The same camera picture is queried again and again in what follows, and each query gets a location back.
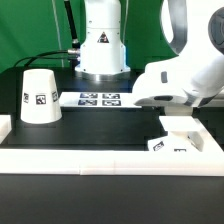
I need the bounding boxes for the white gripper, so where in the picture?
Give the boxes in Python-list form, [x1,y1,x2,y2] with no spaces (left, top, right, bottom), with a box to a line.
[132,56,224,107]

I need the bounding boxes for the white lamp bulb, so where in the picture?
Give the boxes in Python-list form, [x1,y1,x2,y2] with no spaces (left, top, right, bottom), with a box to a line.
[164,107,193,116]

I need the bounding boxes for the white lamp base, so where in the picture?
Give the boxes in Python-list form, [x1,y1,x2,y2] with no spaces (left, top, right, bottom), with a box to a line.
[147,116,202,153]

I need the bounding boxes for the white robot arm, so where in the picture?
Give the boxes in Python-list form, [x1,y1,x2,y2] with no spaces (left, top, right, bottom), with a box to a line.
[75,0,224,107]

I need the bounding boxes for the white lamp shade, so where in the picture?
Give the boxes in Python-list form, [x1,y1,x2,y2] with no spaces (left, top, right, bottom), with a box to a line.
[20,69,62,124]

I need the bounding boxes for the white marker sheet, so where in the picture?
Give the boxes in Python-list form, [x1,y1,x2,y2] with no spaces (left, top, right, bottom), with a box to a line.
[59,92,136,108]

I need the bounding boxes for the white U-shaped border frame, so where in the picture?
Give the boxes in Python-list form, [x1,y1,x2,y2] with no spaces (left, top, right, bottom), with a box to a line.
[0,118,224,176]

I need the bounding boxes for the black cable with connector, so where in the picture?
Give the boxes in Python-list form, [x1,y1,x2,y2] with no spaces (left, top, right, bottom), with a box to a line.
[63,0,81,50]

